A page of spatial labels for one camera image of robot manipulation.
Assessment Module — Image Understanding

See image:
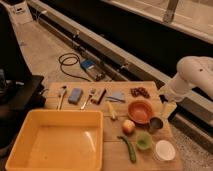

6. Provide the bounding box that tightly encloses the metal fork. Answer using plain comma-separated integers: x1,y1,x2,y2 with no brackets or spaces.
80,88,96,110

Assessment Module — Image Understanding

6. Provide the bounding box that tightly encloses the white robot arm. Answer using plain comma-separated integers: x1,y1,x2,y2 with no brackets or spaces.
158,56,213,120

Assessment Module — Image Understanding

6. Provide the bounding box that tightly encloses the small metal cup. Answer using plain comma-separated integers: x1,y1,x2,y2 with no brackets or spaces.
149,117,163,133

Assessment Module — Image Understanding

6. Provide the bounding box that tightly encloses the green plastic cup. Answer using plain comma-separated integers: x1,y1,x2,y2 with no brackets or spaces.
136,131,152,150

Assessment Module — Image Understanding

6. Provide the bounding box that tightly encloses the white plastic cup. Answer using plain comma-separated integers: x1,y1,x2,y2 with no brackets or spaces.
154,140,176,161

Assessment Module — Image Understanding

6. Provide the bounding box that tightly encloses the orange bowl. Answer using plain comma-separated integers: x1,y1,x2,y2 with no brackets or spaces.
128,100,154,124

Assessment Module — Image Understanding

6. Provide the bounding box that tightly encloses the dark grape bunch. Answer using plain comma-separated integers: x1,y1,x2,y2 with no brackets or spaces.
130,87,150,98

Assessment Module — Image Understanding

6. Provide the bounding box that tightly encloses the wooden board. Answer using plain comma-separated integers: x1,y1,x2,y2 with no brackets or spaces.
45,81,183,171

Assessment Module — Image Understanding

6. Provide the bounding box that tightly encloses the red yellow apple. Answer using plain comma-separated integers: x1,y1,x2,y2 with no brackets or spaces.
122,119,135,134

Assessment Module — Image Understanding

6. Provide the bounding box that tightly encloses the green cucumber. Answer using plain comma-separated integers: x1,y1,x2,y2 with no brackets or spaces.
117,135,137,163

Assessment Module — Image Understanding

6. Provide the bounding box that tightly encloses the blue cloth piece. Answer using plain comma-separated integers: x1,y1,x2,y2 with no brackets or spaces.
106,91,125,103

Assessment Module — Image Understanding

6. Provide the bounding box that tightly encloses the yellow corn piece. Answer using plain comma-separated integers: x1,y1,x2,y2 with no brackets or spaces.
107,101,117,121

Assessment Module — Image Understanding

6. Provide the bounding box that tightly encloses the brown wooden brush block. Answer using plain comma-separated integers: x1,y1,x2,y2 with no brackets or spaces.
91,88,106,104

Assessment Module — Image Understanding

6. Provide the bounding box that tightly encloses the blue power box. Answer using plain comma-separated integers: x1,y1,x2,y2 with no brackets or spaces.
80,59,105,81

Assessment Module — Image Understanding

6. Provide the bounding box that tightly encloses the blue sponge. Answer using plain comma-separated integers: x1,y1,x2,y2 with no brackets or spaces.
68,88,83,104

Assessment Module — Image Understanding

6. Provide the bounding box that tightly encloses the yellow plastic bin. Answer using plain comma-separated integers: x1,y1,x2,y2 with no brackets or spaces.
5,110,103,171

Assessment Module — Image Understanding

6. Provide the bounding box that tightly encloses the black side table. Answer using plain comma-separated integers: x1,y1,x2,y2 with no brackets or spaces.
0,75,46,148

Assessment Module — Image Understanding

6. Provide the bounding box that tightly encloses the white floor box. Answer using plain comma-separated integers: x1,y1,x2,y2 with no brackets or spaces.
9,1,33,25

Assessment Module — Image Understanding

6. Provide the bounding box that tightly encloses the black coiled cable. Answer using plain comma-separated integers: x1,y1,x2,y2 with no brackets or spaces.
58,52,93,83

